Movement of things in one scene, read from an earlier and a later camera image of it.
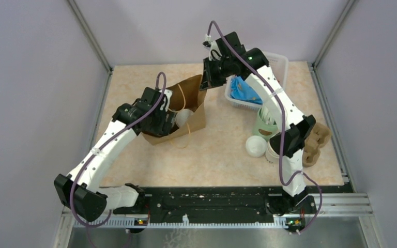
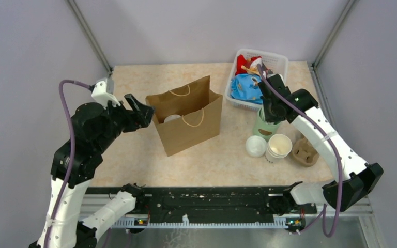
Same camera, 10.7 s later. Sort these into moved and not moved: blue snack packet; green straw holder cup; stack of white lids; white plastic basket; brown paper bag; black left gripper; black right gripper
Moved: black left gripper; brown paper bag; black right gripper
Not moved: green straw holder cup; white plastic basket; stack of white lids; blue snack packet
